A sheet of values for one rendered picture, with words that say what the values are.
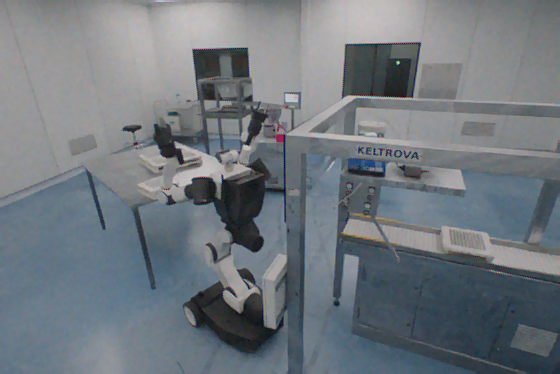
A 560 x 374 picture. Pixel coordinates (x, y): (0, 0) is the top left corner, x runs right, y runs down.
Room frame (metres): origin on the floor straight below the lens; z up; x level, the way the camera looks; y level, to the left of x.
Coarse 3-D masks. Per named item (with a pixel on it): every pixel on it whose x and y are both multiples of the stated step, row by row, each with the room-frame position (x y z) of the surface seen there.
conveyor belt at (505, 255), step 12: (348, 228) 1.75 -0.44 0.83; (360, 228) 1.75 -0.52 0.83; (372, 228) 1.74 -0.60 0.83; (384, 228) 1.74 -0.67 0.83; (396, 228) 1.74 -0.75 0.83; (396, 240) 1.60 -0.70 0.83; (408, 240) 1.60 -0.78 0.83; (420, 240) 1.60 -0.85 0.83; (432, 240) 1.59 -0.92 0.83; (504, 252) 1.46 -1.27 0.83; (516, 252) 1.45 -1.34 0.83; (528, 252) 1.45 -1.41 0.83; (504, 264) 1.35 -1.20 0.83; (516, 264) 1.35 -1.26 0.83; (528, 264) 1.35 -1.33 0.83; (540, 264) 1.34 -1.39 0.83; (552, 264) 1.34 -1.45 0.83
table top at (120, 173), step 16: (176, 144) 3.80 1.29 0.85; (96, 160) 3.22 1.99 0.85; (112, 160) 3.20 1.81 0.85; (128, 160) 3.19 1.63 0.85; (208, 160) 3.14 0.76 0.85; (96, 176) 2.75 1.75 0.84; (112, 176) 2.72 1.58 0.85; (128, 176) 2.71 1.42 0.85; (144, 176) 2.71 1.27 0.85; (160, 176) 2.70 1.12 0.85; (176, 176) 2.69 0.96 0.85; (192, 176) 2.68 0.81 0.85; (112, 192) 2.41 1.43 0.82; (128, 192) 2.35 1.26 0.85
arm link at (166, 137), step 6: (168, 126) 1.60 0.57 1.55; (162, 132) 1.56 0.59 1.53; (168, 132) 1.58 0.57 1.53; (156, 138) 1.52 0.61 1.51; (162, 138) 1.53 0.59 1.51; (168, 138) 1.58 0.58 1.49; (162, 144) 1.55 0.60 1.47; (168, 144) 1.58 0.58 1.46; (174, 144) 1.61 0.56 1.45; (162, 150) 1.57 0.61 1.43; (168, 150) 1.57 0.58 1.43
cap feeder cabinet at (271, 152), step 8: (264, 136) 4.47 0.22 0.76; (272, 136) 4.46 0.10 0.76; (264, 144) 4.17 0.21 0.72; (272, 144) 4.14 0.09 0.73; (280, 144) 4.11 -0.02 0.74; (256, 152) 4.20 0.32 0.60; (264, 152) 4.17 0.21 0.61; (272, 152) 4.14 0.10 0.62; (280, 152) 4.11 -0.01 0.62; (264, 160) 4.17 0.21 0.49; (272, 160) 4.14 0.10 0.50; (280, 160) 4.11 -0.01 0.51; (272, 168) 4.14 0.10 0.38; (280, 168) 4.11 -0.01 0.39; (272, 176) 4.14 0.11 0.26; (280, 176) 4.11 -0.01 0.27; (272, 184) 4.14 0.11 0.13; (280, 184) 4.11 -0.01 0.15
